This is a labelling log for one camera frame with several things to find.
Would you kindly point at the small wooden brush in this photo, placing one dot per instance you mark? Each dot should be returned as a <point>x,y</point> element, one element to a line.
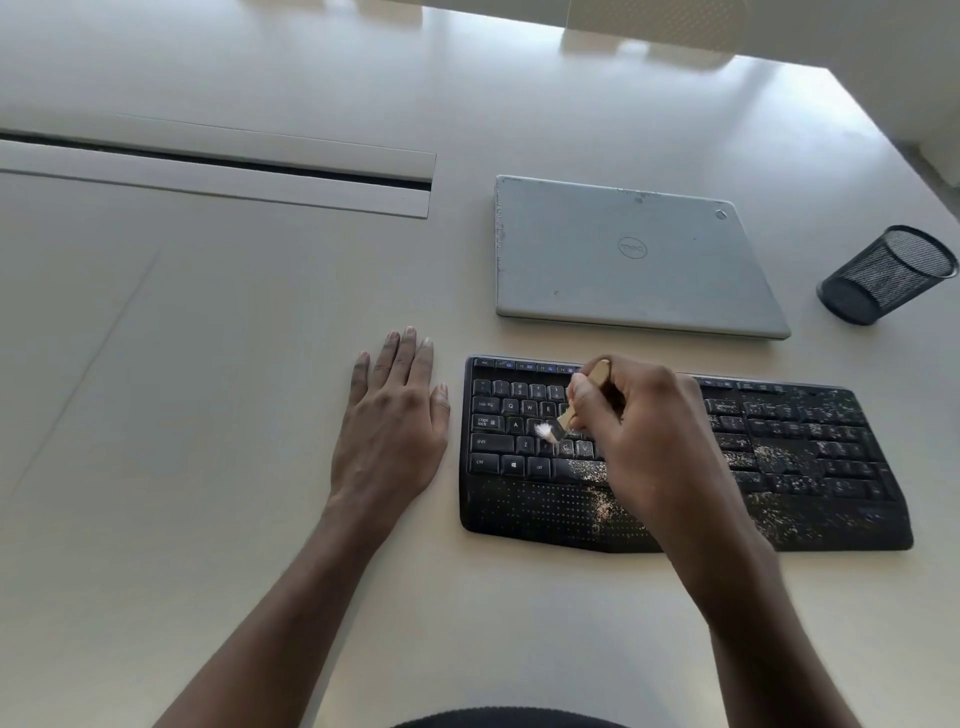
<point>600,370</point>

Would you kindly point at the person's right hand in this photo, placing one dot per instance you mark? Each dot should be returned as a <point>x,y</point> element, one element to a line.
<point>660,457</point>

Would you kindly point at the silver laptop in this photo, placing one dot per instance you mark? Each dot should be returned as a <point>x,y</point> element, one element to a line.
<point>570,262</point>

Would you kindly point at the person's black clothing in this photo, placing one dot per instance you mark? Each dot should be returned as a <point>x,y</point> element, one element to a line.
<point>510,718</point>

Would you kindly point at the cream perforated chair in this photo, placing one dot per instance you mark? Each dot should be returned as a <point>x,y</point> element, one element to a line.
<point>660,15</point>

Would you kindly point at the person's left forearm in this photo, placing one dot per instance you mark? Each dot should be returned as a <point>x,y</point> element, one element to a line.
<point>270,630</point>

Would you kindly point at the black mesh pen holder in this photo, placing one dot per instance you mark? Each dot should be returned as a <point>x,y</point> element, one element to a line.
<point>877,281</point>

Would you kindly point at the person's right forearm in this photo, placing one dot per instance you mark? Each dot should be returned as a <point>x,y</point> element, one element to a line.
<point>787,667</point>

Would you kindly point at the black keyboard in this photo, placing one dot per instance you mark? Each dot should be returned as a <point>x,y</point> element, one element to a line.
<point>525,487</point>

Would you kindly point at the person's left hand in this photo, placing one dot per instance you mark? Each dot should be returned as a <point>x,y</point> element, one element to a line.
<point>390,435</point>

